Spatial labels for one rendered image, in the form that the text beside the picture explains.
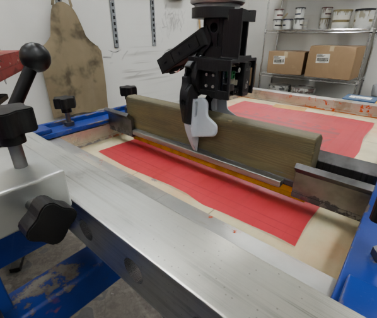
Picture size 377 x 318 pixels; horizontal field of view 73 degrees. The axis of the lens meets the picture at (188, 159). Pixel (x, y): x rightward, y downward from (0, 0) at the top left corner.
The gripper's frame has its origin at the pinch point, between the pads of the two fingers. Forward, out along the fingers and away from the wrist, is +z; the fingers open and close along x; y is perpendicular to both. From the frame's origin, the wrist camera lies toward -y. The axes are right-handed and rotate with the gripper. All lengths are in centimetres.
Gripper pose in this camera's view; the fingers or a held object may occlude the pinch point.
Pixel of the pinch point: (200, 139)
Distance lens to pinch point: 45.6
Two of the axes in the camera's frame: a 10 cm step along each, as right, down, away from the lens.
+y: 7.6, 3.0, -5.8
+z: -0.1, 9.0, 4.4
